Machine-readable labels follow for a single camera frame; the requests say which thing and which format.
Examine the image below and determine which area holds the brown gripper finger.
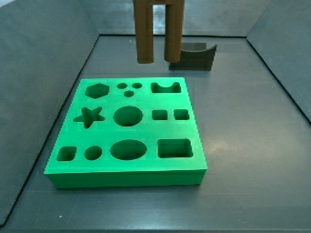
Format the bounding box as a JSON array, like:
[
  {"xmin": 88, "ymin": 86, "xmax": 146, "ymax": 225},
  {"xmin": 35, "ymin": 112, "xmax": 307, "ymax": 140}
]
[
  {"xmin": 164, "ymin": 0, "xmax": 184, "ymax": 63},
  {"xmin": 132, "ymin": 0, "xmax": 154, "ymax": 64}
]

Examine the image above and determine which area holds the dark grey square-circle block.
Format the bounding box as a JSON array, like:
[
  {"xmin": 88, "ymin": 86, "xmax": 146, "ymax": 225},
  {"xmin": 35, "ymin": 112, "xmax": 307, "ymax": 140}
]
[{"xmin": 170, "ymin": 43, "xmax": 218, "ymax": 71}]

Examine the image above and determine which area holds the green shape sorter board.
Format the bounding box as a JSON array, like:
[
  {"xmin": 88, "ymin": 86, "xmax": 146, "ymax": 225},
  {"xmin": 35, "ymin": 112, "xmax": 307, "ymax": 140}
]
[{"xmin": 44, "ymin": 77, "xmax": 208, "ymax": 188}]

